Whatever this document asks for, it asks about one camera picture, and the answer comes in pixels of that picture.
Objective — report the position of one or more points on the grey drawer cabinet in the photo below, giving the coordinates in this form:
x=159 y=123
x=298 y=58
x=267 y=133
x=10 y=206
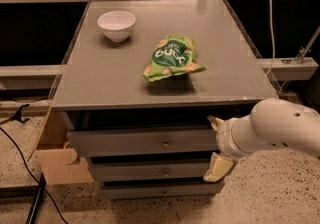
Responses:
x=138 y=91

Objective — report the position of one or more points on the grey drawer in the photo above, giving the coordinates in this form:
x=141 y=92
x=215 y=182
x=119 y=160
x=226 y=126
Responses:
x=174 y=189
x=162 y=169
x=139 y=141

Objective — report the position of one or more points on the grey top drawer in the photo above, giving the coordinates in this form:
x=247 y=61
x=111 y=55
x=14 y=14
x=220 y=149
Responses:
x=139 y=141

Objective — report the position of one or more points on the grey bottom drawer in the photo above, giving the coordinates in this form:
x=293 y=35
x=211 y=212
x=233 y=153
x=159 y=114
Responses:
x=174 y=189

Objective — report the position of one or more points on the green snack bag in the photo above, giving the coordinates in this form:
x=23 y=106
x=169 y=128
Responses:
x=174 y=55

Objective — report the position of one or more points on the black floor bar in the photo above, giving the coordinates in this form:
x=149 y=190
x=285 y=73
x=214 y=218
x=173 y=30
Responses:
x=37 y=199

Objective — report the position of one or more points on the white ceramic bowl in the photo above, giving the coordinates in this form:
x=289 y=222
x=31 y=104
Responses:
x=116 y=25

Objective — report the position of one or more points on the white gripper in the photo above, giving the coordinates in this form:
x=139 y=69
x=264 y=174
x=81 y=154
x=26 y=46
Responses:
x=225 y=141

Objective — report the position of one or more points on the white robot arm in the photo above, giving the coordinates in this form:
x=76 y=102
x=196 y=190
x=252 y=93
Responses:
x=272 y=124

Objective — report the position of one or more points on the grey middle drawer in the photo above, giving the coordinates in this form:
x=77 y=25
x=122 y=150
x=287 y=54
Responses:
x=162 y=169

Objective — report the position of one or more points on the cardboard box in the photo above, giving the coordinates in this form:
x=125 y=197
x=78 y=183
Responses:
x=59 y=164

